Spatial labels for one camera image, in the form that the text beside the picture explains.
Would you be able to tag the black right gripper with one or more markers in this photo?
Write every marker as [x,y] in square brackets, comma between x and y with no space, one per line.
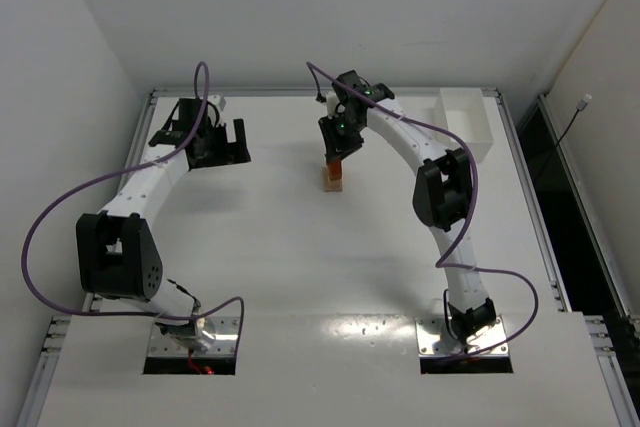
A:
[341,145]

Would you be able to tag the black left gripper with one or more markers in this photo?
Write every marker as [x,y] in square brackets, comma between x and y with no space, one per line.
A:
[220,148]

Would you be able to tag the red-brown wood block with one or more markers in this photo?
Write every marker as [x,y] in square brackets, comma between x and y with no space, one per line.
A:
[334,170]

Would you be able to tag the long light wood block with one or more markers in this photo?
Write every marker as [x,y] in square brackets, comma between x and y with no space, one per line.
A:
[327,182]
[340,186]

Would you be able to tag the white perforated box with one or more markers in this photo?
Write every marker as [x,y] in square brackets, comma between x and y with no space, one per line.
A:
[462,112]

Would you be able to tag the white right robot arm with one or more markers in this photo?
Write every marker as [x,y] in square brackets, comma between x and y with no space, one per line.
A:
[443,198]

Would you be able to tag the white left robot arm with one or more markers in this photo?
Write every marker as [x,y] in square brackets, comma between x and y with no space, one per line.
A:
[118,257]

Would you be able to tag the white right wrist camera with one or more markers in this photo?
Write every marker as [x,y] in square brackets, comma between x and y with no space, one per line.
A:
[333,105]

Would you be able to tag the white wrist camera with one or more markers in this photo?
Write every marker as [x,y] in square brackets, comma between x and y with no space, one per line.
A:
[333,105]
[217,101]

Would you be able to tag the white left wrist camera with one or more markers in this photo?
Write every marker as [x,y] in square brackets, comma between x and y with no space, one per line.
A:
[217,101]

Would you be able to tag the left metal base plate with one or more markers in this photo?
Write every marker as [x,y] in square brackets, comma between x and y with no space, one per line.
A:
[225,337]

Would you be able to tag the metal base plate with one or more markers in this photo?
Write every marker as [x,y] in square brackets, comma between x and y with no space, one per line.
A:
[434,341]
[225,337]

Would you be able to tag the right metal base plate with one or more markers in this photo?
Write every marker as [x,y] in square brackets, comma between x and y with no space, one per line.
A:
[434,341]

